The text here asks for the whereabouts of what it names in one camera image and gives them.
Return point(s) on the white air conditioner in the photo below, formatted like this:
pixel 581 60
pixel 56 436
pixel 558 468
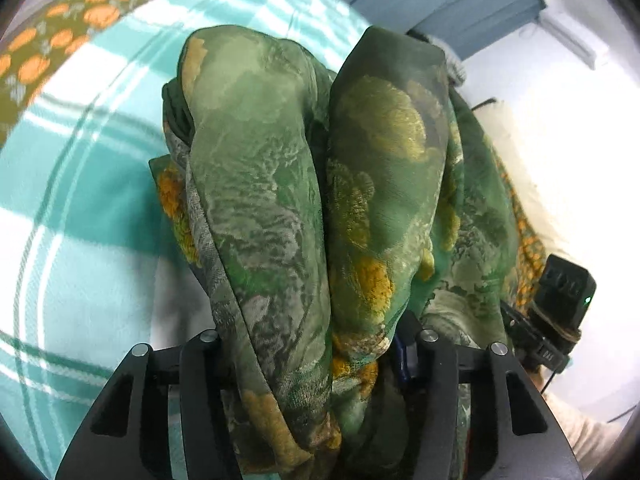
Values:
pixel 577 38

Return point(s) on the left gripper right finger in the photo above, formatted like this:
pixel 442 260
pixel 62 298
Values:
pixel 512 432

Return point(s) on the orange fleece trousers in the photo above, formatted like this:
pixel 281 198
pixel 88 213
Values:
pixel 589 438

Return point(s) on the orange floral green quilt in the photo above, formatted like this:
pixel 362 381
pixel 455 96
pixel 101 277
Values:
pixel 81 227

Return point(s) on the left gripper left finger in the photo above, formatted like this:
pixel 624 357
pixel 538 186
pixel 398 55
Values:
pixel 125 433

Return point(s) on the green landscape print jacket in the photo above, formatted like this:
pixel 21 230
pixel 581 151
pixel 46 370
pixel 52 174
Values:
pixel 318 207

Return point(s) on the teal white checked bedsheet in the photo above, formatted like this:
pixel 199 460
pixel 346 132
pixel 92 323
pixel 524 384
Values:
pixel 51 371

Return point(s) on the clothes pile on chair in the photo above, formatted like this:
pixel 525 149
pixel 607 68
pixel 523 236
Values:
pixel 455 69

